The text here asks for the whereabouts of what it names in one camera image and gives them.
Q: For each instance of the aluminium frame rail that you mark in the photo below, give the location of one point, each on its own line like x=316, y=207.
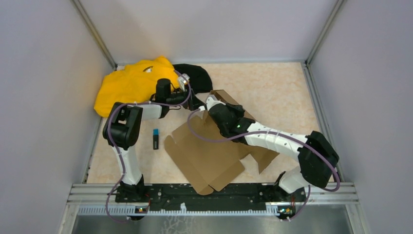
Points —
x=94, y=199

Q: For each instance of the black cloth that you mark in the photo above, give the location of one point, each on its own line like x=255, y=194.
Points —
x=199, y=78

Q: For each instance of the yellow shirt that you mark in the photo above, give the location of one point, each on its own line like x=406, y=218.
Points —
x=135, y=83

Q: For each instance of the brown cardboard box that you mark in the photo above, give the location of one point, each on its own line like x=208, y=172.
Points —
x=206, y=165

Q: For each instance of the black blue marker pen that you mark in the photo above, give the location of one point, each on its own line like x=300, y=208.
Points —
x=155, y=139

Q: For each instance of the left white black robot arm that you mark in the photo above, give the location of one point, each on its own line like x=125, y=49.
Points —
x=122, y=129

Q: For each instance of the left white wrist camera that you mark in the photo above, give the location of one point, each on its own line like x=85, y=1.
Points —
x=183, y=81

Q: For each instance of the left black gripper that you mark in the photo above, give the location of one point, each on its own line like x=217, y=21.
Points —
x=193, y=102

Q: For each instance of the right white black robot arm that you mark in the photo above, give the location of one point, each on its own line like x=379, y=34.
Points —
x=316, y=157

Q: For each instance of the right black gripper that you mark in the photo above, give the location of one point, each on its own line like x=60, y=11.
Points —
x=238, y=109

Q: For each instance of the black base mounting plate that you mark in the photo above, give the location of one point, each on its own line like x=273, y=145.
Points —
x=234, y=197

